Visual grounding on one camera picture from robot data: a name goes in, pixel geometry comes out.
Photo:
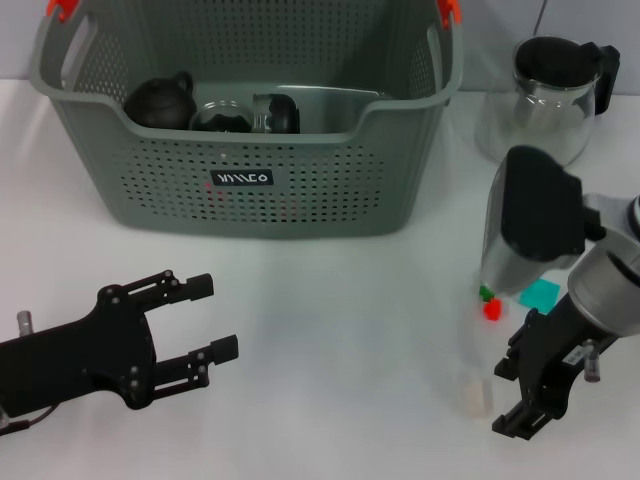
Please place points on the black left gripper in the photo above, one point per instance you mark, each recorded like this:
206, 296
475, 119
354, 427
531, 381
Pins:
75, 360

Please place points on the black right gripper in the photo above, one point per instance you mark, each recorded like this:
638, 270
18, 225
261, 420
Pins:
555, 350

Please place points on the chunky white brick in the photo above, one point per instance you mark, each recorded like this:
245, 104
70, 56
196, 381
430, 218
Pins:
475, 395

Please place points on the teal square plate brick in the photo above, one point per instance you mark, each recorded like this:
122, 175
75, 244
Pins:
540, 295

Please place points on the chunky green brick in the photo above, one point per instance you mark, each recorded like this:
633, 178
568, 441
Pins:
484, 292

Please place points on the grey perforated storage bin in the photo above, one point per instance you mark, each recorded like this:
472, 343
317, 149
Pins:
300, 190

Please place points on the orange bin clip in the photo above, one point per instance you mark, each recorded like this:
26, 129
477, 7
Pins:
449, 11
62, 9

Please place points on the silver angled gripper plug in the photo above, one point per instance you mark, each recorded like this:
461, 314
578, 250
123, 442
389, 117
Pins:
591, 362

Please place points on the silver straight gripper plug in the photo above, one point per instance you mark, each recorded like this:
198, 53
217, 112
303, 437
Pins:
24, 322

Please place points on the dark clay teapot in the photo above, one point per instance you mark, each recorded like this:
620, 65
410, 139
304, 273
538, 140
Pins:
160, 105

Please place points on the glass pitcher black lid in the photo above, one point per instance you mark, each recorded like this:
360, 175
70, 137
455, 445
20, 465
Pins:
550, 100

